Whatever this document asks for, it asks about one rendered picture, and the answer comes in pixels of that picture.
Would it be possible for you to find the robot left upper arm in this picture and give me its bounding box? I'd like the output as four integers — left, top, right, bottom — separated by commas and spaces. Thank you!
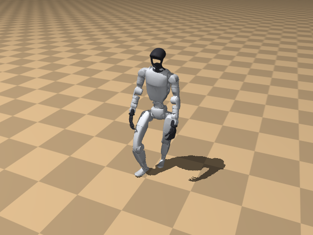
168, 73, 179, 104

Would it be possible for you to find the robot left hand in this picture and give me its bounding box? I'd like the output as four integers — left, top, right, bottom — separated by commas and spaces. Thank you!
165, 120, 178, 141

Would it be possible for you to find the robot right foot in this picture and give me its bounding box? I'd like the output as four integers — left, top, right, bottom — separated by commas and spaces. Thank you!
134, 167, 149, 176

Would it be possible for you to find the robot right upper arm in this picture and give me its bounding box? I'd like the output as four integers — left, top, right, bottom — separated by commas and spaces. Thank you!
135, 68, 148, 95

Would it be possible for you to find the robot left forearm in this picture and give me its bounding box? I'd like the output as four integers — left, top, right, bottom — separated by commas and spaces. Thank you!
171, 97, 180, 125

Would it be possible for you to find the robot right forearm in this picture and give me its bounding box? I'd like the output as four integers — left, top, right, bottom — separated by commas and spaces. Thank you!
129, 88, 140, 113

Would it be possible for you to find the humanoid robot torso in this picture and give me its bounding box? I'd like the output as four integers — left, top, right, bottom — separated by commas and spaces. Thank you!
145, 66, 171, 119

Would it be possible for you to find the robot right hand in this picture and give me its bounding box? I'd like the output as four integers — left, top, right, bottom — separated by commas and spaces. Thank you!
129, 109, 135, 130

